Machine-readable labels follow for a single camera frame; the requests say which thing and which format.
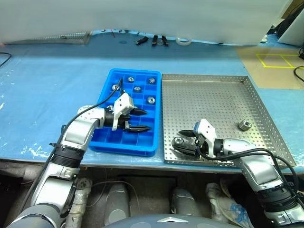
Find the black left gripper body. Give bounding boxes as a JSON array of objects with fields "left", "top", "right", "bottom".
[{"left": 117, "top": 113, "right": 132, "bottom": 131}]

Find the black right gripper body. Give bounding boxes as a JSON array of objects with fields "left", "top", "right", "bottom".
[{"left": 194, "top": 134, "right": 207, "bottom": 155}]

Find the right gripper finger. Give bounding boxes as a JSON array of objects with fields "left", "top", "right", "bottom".
[
  {"left": 178, "top": 129, "right": 196, "bottom": 137},
  {"left": 171, "top": 144, "right": 198, "bottom": 156}
]

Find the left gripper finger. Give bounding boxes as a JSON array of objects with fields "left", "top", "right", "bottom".
[
  {"left": 132, "top": 108, "right": 148, "bottom": 117},
  {"left": 127, "top": 125, "right": 152, "bottom": 133}
]

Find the blue compartment tray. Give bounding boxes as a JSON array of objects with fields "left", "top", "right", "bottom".
[{"left": 88, "top": 68, "right": 162, "bottom": 157}]

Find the grey rounded cylinder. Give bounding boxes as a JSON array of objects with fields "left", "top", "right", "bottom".
[
  {"left": 104, "top": 184, "right": 131, "bottom": 225},
  {"left": 170, "top": 187, "right": 202, "bottom": 217}
]

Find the white wrapped table leg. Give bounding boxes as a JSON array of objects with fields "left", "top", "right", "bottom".
[
  {"left": 65, "top": 178, "right": 93, "bottom": 228},
  {"left": 205, "top": 182, "right": 228, "bottom": 224}
]

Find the white blue-stained wrapping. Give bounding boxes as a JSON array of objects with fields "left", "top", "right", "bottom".
[{"left": 219, "top": 178, "right": 252, "bottom": 228}]

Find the grey robot torso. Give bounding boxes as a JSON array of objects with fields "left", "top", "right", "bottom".
[{"left": 102, "top": 215, "right": 233, "bottom": 228}]

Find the white tape roll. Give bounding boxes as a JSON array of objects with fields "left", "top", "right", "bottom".
[{"left": 175, "top": 38, "right": 192, "bottom": 47}]

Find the brown cardboard sheet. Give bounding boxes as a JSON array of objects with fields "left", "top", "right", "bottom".
[{"left": 237, "top": 45, "right": 304, "bottom": 90}]

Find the long perforated metal tray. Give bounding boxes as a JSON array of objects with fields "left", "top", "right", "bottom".
[{"left": 4, "top": 30, "right": 91, "bottom": 45}]

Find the white panel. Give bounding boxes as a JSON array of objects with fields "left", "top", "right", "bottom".
[{"left": 277, "top": 14, "right": 304, "bottom": 47}]

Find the black bag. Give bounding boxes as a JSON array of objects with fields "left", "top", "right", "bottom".
[{"left": 268, "top": 9, "right": 304, "bottom": 40}]

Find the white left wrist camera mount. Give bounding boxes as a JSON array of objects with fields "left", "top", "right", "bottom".
[{"left": 111, "top": 93, "right": 135, "bottom": 131}]

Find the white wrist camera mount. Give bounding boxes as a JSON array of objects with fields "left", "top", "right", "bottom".
[
  {"left": 111, "top": 93, "right": 135, "bottom": 131},
  {"left": 192, "top": 118, "right": 217, "bottom": 159}
]

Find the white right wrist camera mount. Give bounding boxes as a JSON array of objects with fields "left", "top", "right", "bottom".
[{"left": 192, "top": 118, "right": 217, "bottom": 159}]

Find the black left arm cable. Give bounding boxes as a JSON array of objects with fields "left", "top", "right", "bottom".
[{"left": 18, "top": 77, "right": 125, "bottom": 216}]

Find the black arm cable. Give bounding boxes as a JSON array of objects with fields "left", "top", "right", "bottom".
[
  {"left": 18, "top": 77, "right": 125, "bottom": 216},
  {"left": 196, "top": 140, "right": 304, "bottom": 214}
]

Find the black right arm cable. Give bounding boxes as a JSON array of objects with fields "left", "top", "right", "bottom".
[{"left": 196, "top": 140, "right": 304, "bottom": 214}]

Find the thin white wire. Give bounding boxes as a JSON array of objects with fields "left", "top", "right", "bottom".
[{"left": 87, "top": 180, "right": 138, "bottom": 207}]

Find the black cable on cardboard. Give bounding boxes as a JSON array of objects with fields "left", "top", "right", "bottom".
[{"left": 293, "top": 46, "right": 304, "bottom": 83}]

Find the thin black table cable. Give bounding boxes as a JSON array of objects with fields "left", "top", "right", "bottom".
[{"left": 0, "top": 52, "right": 12, "bottom": 67}]

